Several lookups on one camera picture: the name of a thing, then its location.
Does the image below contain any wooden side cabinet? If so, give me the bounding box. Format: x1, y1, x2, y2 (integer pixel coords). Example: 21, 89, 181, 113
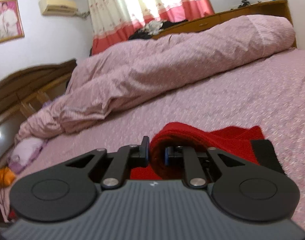
152, 0, 293, 40

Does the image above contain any framed wedding photo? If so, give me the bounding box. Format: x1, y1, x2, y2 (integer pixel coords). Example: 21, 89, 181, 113
0, 0, 24, 43

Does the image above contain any wall air conditioner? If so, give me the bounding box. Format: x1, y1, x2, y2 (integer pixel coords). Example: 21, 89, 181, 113
39, 0, 78, 16

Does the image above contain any wooden headboard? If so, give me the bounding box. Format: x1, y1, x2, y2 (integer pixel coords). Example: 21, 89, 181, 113
0, 59, 76, 160

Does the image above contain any cream and pink curtain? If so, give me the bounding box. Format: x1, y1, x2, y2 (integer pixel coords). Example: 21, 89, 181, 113
88, 0, 214, 54

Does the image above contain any red knitted garment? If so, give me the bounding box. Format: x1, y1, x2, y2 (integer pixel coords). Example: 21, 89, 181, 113
130, 122, 285, 180

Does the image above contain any orange cloth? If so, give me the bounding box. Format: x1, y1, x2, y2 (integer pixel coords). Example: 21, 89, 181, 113
0, 167, 16, 188

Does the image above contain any pink floral duvet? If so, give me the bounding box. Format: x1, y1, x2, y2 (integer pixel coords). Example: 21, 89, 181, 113
15, 15, 295, 142

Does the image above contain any pile of dark clothes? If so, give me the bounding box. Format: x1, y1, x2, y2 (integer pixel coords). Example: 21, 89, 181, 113
128, 19, 188, 40

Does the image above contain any lilac pillow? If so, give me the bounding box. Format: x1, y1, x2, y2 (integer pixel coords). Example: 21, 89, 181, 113
8, 137, 48, 174

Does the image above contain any pink floral bed sheet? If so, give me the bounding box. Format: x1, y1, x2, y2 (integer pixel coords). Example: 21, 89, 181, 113
0, 47, 305, 233

